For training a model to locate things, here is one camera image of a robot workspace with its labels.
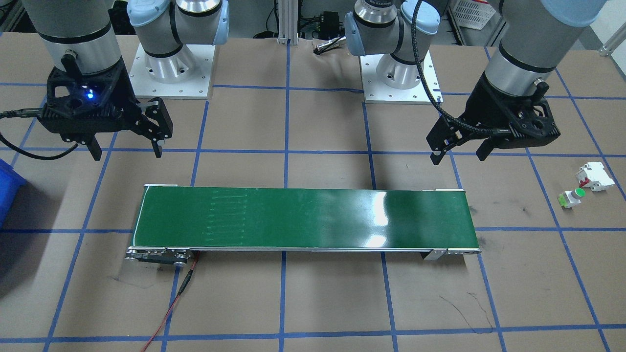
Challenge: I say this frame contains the white circuit breaker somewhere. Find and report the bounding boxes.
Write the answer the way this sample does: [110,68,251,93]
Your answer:
[575,161,616,193]

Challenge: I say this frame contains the white plastic basket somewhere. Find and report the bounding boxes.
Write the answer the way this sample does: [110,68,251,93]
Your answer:
[447,0,492,31]

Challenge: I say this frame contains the black electronics box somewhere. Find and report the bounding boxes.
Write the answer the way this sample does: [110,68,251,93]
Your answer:
[320,11,342,34]

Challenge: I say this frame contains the aluminium extrusion bar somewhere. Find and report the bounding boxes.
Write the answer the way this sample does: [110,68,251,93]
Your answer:
[601,33,626,57]

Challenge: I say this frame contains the braided black cable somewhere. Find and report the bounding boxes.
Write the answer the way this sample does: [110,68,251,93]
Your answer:
[412,0,514,136]

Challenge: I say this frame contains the green conveyor belt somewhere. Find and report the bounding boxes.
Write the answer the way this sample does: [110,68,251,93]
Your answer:
[125,184,482,268]

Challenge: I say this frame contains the white square base plate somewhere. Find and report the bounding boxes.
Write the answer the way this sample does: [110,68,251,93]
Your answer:
[359,51,443,104]
[131,43,216,100]

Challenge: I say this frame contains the smooth black camera cable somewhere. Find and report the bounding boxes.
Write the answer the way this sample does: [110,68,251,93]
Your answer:
[0,109,80,161]

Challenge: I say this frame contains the blue plastic bin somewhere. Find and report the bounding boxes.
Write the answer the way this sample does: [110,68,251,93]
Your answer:
[0,159,27,230]

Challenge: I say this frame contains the red conveyor power cable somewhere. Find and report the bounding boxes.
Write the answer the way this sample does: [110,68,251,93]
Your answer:
[141,250,201,352]

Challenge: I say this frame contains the green push button switch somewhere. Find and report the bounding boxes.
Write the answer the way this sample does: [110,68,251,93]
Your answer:
[559,187,586,210]

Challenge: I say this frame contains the silver cable plug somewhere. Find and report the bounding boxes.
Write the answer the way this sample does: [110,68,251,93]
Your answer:
[314,37,346,54]

